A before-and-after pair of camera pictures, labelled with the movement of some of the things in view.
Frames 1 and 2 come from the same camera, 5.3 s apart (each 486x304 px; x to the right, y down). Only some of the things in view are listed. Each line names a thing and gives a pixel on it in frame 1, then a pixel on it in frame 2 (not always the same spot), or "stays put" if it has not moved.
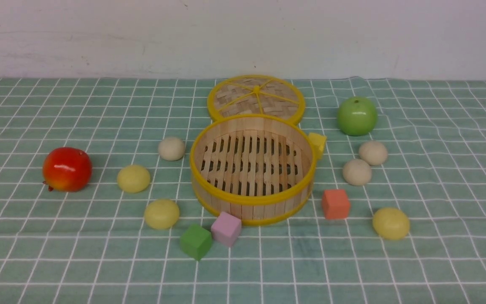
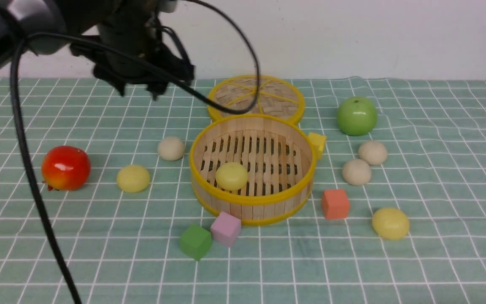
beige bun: [171, 148] stays put
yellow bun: [162, 213] -> [231, 176]
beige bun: [357, 172] stays put
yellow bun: [391, 223] stays put
